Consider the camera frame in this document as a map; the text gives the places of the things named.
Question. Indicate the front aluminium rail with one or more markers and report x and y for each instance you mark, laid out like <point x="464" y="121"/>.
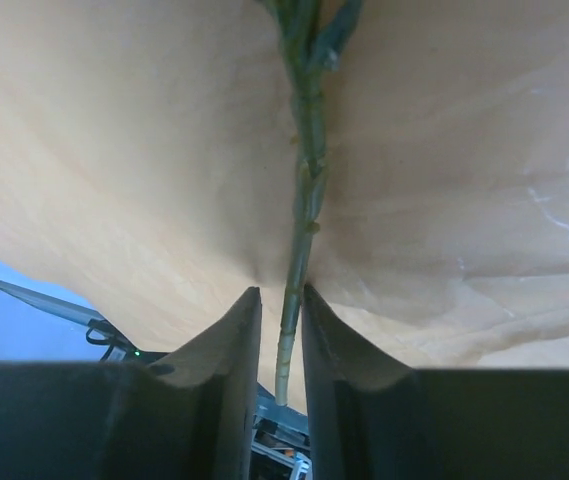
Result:
<point x="99" y="331"/>

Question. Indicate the yellow flower stem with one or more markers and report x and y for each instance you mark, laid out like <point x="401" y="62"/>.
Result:
<point x="308" y="50"/>

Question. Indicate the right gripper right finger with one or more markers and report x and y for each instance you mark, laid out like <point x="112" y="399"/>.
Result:
<point x="373" y="417"/>

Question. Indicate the orange wrapping paper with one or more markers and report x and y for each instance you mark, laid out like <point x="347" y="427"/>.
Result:
<point x="147" y="155"/>

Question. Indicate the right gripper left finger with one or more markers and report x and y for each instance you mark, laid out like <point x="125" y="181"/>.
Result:
<point x="188" y="415"/>

